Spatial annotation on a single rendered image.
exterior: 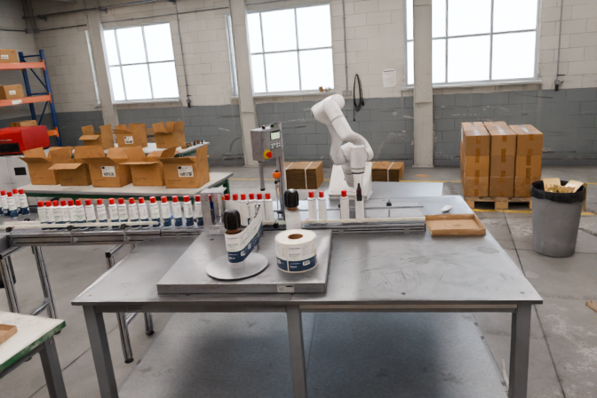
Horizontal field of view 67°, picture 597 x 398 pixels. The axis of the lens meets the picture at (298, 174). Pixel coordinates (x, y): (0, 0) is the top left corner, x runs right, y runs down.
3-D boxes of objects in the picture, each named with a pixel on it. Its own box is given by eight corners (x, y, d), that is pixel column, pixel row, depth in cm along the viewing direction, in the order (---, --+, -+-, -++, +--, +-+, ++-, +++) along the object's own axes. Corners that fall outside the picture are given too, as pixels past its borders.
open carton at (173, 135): (148, 149, 666) (145, 124, 657) (167, 144, 705) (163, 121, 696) (172, 149, 650) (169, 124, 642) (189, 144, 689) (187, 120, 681)
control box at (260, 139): (252, 160, 278) (250, 130, 274) (272, 155, 290) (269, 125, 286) (264, 162, 272) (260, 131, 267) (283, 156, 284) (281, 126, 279)
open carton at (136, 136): (112, 151, 678) (107, 126, 669) (131, 146, 716) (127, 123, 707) (132, 151, 664) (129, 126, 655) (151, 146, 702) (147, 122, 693)
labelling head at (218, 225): (203, 234, 272) (198, 194, 266) (210, 226, 285) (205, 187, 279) (226, 234, 270) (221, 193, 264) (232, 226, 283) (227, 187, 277)
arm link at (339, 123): (346, 121, 283) (369, 162, 275) (328, 124, 273) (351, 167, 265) (354, 113, 276) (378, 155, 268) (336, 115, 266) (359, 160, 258)
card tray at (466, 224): (431, 235, 258) (431, 229, 257) (424, 220, 283) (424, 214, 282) (485, 234, 254) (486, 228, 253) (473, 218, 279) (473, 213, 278)
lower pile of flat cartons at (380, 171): (357, 181, 707) (357, 168, 702) (365, 172, 755) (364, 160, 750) (399, 182, 683) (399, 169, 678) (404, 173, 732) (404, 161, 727)
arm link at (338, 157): (357, 161, 311) (336, 171, 311) (351, 153, 321) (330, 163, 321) (334, 100, 283) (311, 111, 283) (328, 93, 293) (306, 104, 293)
